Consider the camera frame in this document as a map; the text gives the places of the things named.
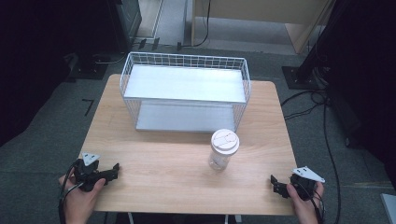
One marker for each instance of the person's left hand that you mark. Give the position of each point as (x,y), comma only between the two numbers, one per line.
(79,200)

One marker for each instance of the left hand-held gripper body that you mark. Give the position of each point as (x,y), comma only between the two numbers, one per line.
(88,174)

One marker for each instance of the black metal stand base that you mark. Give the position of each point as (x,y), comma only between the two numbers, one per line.
(88,67)
(300,76)

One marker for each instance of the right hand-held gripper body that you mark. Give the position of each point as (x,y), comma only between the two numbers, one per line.
(305,183)

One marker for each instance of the dark cabinet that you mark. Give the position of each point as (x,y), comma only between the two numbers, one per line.
(126,21)

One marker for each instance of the clear jar with white lid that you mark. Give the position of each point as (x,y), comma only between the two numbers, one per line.
(223,149)

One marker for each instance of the person's right hand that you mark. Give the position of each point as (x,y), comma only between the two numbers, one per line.
(303,207)

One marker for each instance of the white flat board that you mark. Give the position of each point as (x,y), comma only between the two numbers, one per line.
(389,208)

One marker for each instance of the light wooden furniture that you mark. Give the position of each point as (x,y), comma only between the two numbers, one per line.
(264,12)

